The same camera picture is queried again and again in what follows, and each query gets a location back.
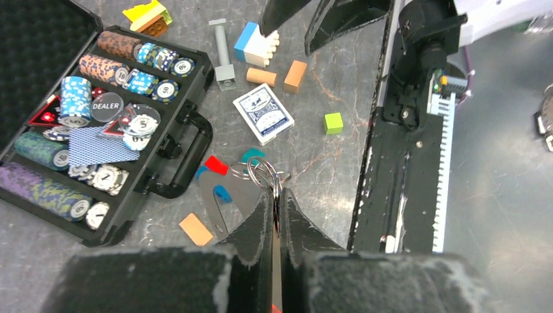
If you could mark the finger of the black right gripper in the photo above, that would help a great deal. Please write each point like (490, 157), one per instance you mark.
(277, 12)
(333, 19)

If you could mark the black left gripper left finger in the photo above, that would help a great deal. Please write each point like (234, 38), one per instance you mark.
(251, 272)

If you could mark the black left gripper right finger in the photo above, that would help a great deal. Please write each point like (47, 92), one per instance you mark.
(300, 240)

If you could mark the blue key tag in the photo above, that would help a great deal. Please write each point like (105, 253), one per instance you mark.
(219, 191)

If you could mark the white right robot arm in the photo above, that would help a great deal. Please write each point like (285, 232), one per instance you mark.
(486, 17)

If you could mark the blue white brick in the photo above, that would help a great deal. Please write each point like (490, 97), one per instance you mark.
(255, 49)

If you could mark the orange flat block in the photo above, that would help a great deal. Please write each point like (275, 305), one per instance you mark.
(196, 230)

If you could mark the wooden cylinder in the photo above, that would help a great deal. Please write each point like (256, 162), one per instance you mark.
(258, 76)

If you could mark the orange wooden block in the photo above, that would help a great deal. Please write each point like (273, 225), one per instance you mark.
(294, 77)

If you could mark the grey plastic bolt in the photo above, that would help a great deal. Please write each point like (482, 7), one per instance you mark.
(225, 72)

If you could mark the blue playing card box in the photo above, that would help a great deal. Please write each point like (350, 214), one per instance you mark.
(265, 115)

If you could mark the green cube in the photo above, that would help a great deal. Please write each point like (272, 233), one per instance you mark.
(333, 123)

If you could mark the yellow orange brick pile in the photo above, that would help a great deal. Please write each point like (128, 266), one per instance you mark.
(152, 19)

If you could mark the black poker chip case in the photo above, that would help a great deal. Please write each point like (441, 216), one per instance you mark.
(94, 118)

